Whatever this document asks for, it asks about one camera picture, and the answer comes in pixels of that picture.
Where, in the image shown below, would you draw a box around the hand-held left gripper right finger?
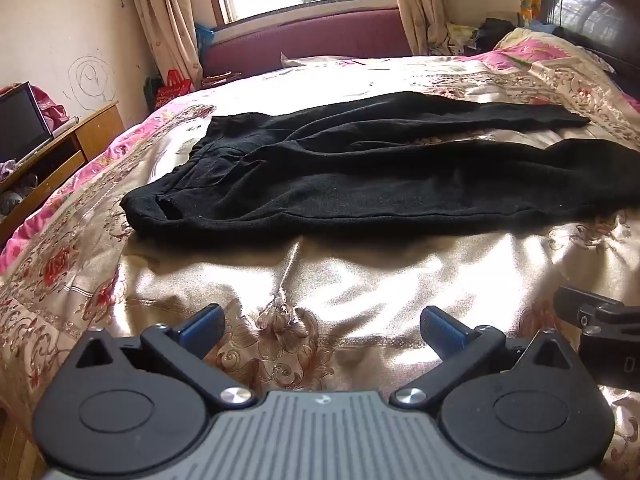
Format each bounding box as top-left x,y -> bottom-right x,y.
389,305 -> 582,409

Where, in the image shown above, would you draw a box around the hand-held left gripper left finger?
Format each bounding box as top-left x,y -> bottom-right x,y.
70,303 -> 256,409

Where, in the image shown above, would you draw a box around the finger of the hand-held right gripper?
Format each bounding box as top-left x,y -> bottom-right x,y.
554,285 -> 640,334

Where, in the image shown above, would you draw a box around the black pants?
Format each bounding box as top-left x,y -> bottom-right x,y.
120,91 -> 640,242

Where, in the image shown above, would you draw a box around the floral satin bedspread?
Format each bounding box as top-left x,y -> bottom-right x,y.
0,27 -> 640,480

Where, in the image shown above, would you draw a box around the wooden tv cabinet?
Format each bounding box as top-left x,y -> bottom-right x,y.
0,101 -> 126,247

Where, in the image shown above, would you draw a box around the red plastic bag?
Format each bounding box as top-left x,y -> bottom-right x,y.
155,68 -> 194,109

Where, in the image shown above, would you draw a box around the dark green bag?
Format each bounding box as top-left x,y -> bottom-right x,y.
143,75 -> 164,112

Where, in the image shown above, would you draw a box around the pink cloth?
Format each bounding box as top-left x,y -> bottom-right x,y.
0,83 -> 71,134

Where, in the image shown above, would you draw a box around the black television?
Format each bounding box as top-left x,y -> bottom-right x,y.
0,81 -> 55,164

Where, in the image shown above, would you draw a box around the white paper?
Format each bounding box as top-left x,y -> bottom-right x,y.
279,52 -> 342,69

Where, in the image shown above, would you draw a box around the blue plastic bag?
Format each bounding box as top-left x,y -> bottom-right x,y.
194,22 -> 219,62

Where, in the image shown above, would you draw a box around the pile of dark clothes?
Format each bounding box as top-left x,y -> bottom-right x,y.
474,17 -> 522,54

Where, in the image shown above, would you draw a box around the white patterned cloth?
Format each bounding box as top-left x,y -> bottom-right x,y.
444,22 -> 482,57

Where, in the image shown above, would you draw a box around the dark wooden headboard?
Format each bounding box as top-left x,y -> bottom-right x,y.
542,0 -> 640,87

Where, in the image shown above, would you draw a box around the yellow packet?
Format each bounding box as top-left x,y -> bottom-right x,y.
517,0 -> 544,27

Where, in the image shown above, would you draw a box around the beige curtain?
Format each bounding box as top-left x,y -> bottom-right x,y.
124,0 -> 207,95
386,0 -> 452,57

